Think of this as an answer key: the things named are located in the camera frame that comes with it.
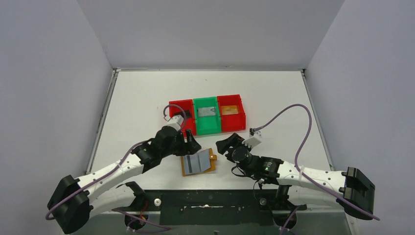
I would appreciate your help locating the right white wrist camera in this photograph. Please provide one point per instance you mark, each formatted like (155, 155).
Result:
(253, 140)

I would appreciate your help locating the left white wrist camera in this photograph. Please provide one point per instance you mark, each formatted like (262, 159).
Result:
(176, 122)

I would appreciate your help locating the black card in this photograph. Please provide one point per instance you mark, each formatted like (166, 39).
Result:
(180, 113)

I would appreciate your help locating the silver credit card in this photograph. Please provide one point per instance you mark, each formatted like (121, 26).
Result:
(193, 165)

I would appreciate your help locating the gold card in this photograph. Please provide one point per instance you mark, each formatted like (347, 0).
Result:
(229, 110)

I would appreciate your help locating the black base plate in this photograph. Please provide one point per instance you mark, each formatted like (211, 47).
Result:
(211, 207)

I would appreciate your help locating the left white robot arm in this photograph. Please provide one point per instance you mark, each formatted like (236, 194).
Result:
(71, 202)

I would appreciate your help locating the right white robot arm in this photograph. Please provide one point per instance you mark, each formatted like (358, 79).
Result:
(299, 185)

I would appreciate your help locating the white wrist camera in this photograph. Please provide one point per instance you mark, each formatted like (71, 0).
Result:
(176, 122)
(253, 140)

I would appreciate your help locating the yellow leather card holder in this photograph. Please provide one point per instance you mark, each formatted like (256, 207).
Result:
(207, 161)

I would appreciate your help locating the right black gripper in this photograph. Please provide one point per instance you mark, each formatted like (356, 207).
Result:
(231, 146)

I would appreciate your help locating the silver card in green bin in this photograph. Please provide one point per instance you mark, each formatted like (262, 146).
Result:
(206, 111)

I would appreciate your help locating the green middle bin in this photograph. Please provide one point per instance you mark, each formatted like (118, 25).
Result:
(207, 125)

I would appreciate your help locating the right red bin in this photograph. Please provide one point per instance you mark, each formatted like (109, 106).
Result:
(232, 123)

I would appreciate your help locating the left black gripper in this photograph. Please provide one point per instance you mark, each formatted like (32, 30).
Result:
(186, 142)

